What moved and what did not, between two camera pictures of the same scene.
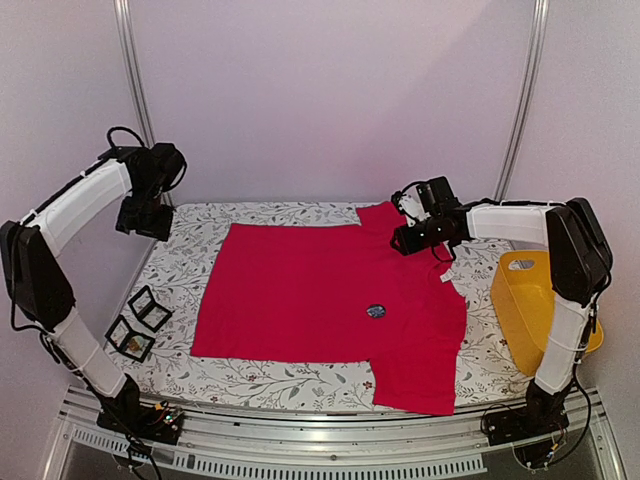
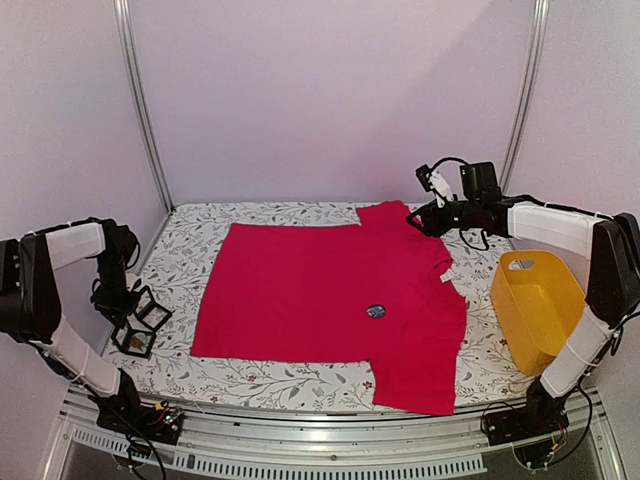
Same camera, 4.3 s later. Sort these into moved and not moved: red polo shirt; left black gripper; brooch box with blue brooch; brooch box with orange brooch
Moved: left black gripper
Not moved: brooch box with orange brooch; brooch box with blue brooch; red polo shirt
